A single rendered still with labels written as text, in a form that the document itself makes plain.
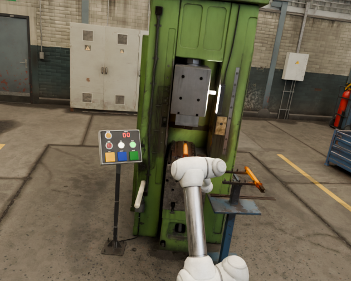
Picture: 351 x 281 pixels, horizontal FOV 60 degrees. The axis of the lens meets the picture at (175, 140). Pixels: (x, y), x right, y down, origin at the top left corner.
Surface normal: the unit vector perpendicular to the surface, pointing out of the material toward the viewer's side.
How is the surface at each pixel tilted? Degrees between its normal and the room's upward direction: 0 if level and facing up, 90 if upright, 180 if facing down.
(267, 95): 90
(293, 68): 90
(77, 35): 90
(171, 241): 89
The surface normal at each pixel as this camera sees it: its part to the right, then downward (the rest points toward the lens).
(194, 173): 0.24, -0.18
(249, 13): -0.03, 0.31
